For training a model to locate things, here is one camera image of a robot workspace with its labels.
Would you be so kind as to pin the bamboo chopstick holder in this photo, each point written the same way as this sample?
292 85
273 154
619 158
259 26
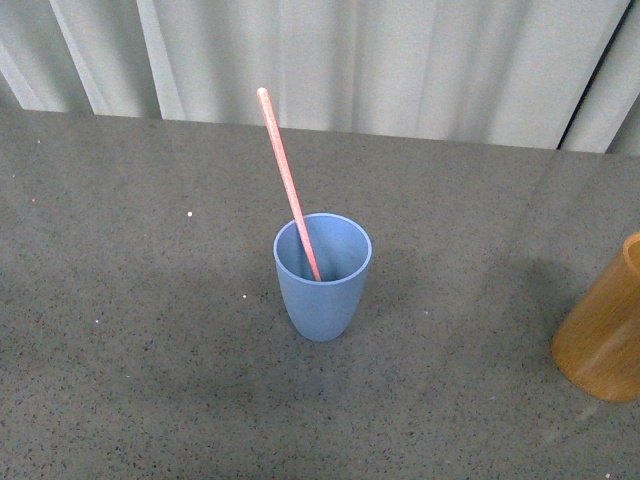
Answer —
597 345

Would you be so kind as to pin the blue plastic cup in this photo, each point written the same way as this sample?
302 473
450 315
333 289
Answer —
321 311

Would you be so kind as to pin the white curtain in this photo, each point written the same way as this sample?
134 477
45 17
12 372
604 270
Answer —
548 74

